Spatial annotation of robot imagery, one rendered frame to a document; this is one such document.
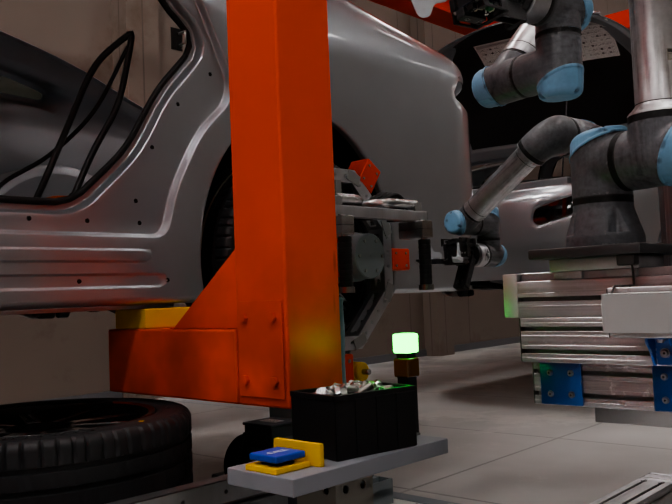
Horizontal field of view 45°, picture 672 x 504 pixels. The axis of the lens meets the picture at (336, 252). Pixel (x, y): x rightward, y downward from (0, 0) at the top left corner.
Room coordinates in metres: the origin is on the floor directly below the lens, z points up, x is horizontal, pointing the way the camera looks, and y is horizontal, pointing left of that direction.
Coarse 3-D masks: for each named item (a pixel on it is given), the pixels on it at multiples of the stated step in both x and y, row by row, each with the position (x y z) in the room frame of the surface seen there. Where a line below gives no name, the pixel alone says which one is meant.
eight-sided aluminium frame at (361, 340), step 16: (336, 176) 2.36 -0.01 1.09; (352, 176) 2.40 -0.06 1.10; (352, 192) 2.47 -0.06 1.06; (368, 192) 2.46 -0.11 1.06; (368, 224) 2.52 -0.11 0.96; (384, 224) 2.51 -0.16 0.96; (384, 240) 2.51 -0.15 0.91; (384, 272) 2.50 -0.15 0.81; (384, 288) 2.51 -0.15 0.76; (368, 304) 2.51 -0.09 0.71; (384, 304) 2.50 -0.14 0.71; (368, 320) 2.44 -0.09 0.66; (352, 336) 2.39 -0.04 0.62; (368, 336) 2.44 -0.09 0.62
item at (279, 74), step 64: (256, 0) 1.65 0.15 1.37; (320, 0) 1.71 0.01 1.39; (256, 64) 1.66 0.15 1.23; (320, 64) 1.71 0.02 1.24; (256, 128) 1.66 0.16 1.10; (320, 128) 1.70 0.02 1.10; (256, 192) 1.67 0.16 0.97; (320, 192) 1.70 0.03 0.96; (256, 256) 1.67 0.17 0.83; (320, 256) 1.69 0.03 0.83; (256, 320) 1.67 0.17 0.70; (320, 320) 1.68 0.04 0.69; (256, 384) 1.68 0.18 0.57; (320, 384) 1.68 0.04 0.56
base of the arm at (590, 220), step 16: (576, 208) 1.58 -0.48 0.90; (592, 208) 1.54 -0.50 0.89; (608, 208) 1.53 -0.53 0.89; (624, 208) 1.53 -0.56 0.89; (576, 224) 1.56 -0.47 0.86; (592, 224) 1.53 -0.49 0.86; (608, 224) 1.52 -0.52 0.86; (624, 224) 1.52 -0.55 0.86; (640, 224) 1.55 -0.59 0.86; (576, 240) 1.55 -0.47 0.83; (592, 240) 1.53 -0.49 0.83; (608, 240) 1.52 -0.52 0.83; (624, 240) 1.51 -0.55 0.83; (640, 240) 1.53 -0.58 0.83
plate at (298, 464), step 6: (258, 462) 1.41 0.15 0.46; (294, 462) 1.40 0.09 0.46; (300, 462) 1.40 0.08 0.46; (306, 462) 1.40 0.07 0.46; (246, 468) 1.40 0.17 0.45; (252, 468) 1.39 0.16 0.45; (258, 468) 1.38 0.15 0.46; (264, 468) 1.37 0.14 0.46; (270, 468) 1.36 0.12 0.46; (276, 468) 1.36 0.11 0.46; (282, 468) 1.36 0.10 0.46; (288, 468) 1.37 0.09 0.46; (294, 468) 1.38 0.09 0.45; (300, 468) 1.39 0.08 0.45; (276, 474) 1.35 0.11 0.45
